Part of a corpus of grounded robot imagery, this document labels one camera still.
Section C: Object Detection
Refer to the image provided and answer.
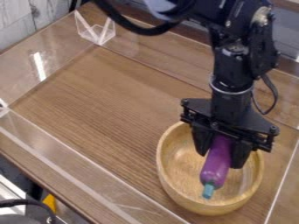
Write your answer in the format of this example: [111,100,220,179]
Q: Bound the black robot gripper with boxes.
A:
[182,87,279,169]

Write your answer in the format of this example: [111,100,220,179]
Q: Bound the purple toy eggplant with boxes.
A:
[200,136,232,200]

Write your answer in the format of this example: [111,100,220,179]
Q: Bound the clear acrylic corner bracket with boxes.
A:
[73,10,116,46]

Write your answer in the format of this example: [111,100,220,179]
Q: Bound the brown wooden bowl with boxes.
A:
[156,122,264,216]

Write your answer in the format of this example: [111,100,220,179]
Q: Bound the black cable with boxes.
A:
[0,198,59,224]

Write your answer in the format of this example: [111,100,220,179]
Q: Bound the clear acrylic tray wall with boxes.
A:
[0,99,188,224]

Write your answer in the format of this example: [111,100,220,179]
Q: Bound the yellow black device corner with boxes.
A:
[39,193,75,224]

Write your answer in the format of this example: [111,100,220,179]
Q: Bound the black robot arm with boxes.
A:
[93,0,279,169]

